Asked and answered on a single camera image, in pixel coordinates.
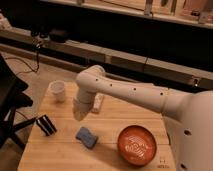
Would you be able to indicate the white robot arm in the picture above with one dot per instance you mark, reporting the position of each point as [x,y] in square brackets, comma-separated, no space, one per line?
[194,111]

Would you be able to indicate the black whiteboard eraser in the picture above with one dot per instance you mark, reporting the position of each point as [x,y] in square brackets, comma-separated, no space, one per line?
[45,124]

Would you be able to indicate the white paper cup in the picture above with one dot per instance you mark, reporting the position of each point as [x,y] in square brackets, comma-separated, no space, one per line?
[57,88]

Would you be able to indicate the blue sponge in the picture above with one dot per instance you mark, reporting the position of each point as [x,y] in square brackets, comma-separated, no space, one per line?
[86,137]

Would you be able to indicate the orange ceramic bowl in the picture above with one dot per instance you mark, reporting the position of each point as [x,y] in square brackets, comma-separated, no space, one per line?
[136,145]

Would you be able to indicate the black device on ledge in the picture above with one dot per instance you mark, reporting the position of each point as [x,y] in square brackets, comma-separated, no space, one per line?
[59,36]

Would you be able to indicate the black office chair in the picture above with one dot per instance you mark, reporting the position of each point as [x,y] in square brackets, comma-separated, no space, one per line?
[12,98]

